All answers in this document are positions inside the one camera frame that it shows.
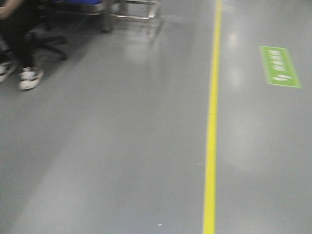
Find yellow floor line tape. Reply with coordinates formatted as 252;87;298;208
202;0;222;234

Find stainless steel roller rack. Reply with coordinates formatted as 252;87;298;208
53;0;163;35

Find green rectangular floor sticker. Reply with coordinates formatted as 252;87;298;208
259;46;302;89

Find right white sneaker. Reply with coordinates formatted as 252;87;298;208
19;67;44;90

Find white sneaker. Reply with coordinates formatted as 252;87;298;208
0;61;17;83
19;67;44;90

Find black office chair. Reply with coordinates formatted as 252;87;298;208
26;0;68;60

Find left white sneaker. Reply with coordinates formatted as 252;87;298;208
0;61;17;83

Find seated person legs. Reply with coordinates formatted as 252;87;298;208
0;0;38;73

